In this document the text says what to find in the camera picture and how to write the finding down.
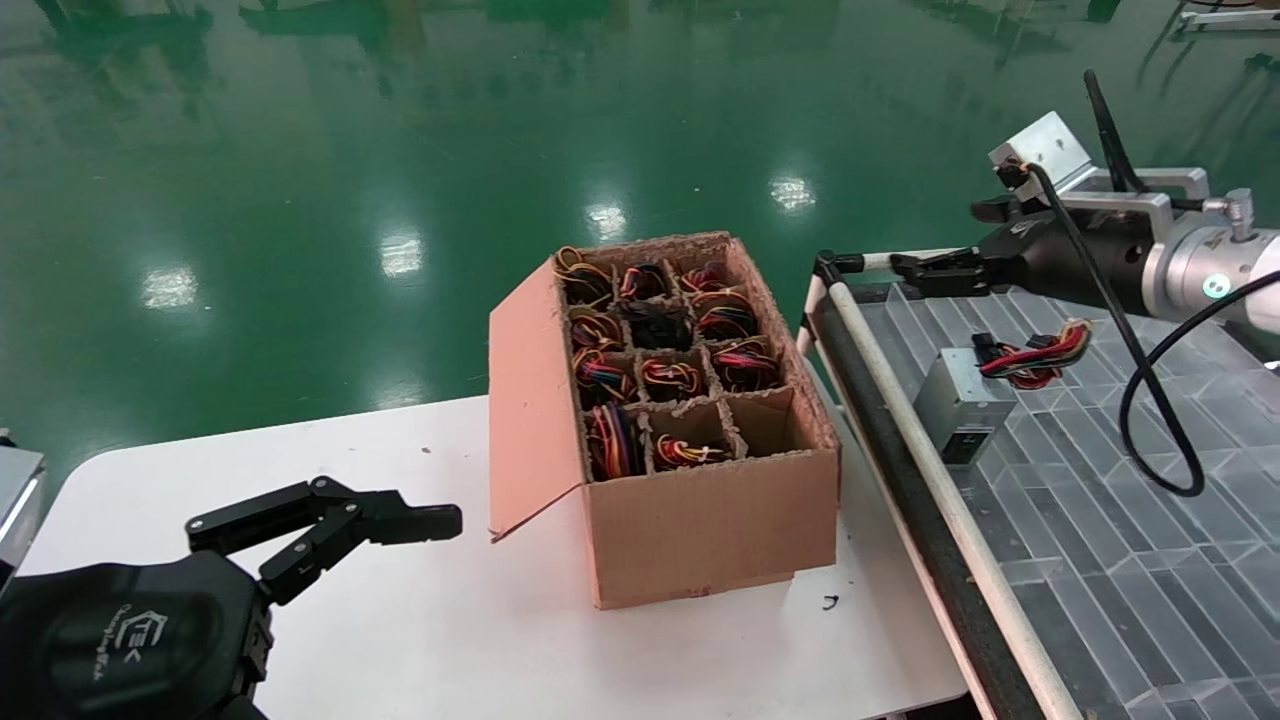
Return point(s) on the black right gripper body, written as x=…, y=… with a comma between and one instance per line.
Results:
x=1060, y=265

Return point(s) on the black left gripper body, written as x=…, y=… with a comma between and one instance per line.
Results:
x=120, y=640

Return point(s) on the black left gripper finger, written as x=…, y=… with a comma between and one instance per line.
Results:
x=260, y=510
x=310, y=555

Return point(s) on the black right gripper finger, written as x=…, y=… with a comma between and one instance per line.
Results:
x=950, y=272
x=1000, y=212

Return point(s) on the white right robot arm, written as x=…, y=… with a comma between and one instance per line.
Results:
x=1190, y=265

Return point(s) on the white metal stand base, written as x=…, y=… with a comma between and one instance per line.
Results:
x=1230, y=18

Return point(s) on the clear acrylic divider tray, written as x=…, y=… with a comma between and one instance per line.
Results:
x=1100, y=580

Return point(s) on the brown cardboard divider box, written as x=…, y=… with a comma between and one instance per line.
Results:
x=700, y=530

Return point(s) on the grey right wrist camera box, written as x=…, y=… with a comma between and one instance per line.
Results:
x=1045, y=150

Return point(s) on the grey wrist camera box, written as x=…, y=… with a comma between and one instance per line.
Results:
x=15, y=500
x=1045, y=150

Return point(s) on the silver camera bracket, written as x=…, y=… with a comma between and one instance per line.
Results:
x=1140, y=205

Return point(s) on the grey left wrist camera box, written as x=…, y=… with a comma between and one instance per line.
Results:
x=15, y=500

